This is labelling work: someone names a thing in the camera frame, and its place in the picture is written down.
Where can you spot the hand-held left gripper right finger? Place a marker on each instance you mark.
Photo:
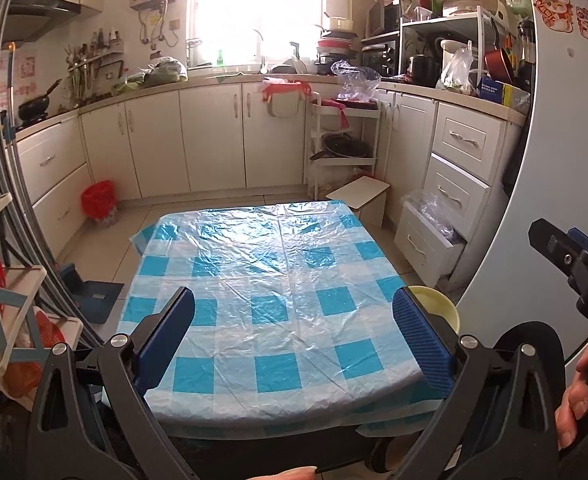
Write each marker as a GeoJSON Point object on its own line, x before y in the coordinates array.
{"type": "Point", "coordinates": [421, 340]}

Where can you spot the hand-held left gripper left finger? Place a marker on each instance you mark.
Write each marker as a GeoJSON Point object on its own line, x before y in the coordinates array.
{"type": "Point", "coordinates": [166, 340]}

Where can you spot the red trash bin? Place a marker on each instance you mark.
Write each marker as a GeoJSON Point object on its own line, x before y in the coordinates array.
{"type": "Point", "coordinates": [98, 200]}

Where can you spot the person's right hand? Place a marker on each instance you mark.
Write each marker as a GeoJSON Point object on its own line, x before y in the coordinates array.
{"type": "Point", "coordinates": [574, 395]}

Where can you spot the person's left hand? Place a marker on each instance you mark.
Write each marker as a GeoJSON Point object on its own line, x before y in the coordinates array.
{"type": "Point", "coordinates": [284, 475]}

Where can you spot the pale yellow plastic bowl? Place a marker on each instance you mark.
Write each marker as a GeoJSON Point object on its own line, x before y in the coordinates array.
{"type": "Point", "coordinates": [439, 307]}

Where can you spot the dark flat dustpan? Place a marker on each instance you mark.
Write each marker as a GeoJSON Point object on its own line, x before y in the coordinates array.
{"type": "Point", "coordinates": [98, 302]}

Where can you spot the white refrigerator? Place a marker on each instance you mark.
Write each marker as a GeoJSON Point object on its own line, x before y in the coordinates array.
{"type": "Point", "coordinates": [539, 160]}

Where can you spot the white pull-out drawer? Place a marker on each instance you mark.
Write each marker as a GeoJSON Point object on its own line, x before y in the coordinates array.
{"type": "Point", "coordinates": [424, 250]}

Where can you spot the clear bag in drawer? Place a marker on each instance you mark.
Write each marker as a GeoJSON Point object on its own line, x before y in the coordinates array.
{"type": "Point", "coordinates": [431, 210]}

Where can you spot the blue checkered plastic tablecloth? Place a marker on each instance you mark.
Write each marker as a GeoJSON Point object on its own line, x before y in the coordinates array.
{"type": "Point", "coordinates": [274, 270]}

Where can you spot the blue box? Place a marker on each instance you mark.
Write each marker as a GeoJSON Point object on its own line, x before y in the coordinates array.
{"type": "Point", "coordinates": [499, 94]}

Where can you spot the blue and white shoe rack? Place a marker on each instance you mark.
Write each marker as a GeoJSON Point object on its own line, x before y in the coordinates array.
{"type": "Point", "coordinates": [6, 299]}

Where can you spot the red pot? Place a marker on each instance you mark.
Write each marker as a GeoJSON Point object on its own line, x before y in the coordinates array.
{"type": "Point", "coordinates": [499, 65]}

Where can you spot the black blender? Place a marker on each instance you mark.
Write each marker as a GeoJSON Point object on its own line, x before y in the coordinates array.
{"type": "Point", "coordinates": [526, 55]}

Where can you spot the white plastic bag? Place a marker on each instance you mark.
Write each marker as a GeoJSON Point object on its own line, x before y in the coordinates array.
{"type": "Point", "coordinates": [456, 72]}

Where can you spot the white trolley rack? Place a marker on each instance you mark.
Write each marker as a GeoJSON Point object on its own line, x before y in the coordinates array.
{"type": "Point", "coordinates": [316, 170]}

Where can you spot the black frying pan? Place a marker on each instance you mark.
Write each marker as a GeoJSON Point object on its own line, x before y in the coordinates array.
{"type": "Point", "coordinates": [344, 147]}

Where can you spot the white kitchen cabinet run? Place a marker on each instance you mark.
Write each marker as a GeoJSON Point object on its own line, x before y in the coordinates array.
{"type": "Point", "coordinates": [208, 135]}

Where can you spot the black cooker pot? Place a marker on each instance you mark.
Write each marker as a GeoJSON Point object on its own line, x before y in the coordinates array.
{"type": "Point", "coordinates": [421, 70]}

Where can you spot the white kettle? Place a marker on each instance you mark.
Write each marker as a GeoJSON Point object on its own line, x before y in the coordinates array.
{"type": "Point", "coordinates": [449, 50]}

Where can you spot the red cloth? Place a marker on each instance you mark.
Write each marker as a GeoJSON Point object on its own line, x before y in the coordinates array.
{"type": "Point", "coordinates": [344, 110]}

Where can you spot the white counter shelf rack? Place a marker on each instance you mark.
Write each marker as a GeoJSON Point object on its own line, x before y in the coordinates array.
{"type": "Point", "coordinates": [444, 20]}

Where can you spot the black toaster oven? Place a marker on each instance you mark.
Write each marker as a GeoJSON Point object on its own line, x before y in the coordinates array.
{"type": "Point", "coordinates": [379, 60]}

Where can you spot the clear crumpled plastic bag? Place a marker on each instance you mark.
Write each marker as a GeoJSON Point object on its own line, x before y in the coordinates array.
{"type": "Point", "coordinates": [356, 80]}

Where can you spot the bag of green vegetables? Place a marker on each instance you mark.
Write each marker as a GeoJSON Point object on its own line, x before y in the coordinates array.
{"type": "Point", "coordinates": [161, 74]}

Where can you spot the black wok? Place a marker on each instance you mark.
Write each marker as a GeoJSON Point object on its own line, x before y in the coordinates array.
{"type": "Point", "coordinates": [33, 109]}

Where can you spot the white door-hung bin red bag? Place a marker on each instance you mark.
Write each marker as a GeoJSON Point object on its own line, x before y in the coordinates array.
{"type": "Point", "coordinates": [286, 100]}

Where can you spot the microwave oven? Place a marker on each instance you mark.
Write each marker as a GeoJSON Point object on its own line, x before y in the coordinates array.
{"type": "Point", "coordinates": [384, 17]}

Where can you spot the green bottle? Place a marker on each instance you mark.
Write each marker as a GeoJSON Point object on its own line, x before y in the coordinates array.
{"type": "Point", "coordinates": [219, 59]}

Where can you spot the stack of dishes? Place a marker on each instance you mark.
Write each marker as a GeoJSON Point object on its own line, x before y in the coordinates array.
{"type": "Point", "coordinates": [336, 42]}

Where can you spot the kitchen faucet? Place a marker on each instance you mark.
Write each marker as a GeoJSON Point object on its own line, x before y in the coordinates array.
{"type": "Point", "coordinates": [263, 50]}

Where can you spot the bright window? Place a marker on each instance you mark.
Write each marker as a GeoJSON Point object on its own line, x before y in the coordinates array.
{"type": "Point", "coordinates": [254, 5]}

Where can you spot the grey range hood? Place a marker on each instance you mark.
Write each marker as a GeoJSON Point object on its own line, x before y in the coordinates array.
{"type": "Point", "coordinates": [38, 15]}

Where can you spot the wall utensil rack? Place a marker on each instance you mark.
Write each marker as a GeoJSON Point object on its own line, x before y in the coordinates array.
{"type": "Point", "coordinates": [91, 70]}

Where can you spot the grey folding metal frame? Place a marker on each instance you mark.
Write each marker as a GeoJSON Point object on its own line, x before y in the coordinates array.
{"type": "Point", "coordinates": [3, 85]}

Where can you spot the pink wall stickers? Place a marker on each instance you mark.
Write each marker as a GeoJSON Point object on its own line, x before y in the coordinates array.
{"type": "Point", "coordinates": [23, 72]}

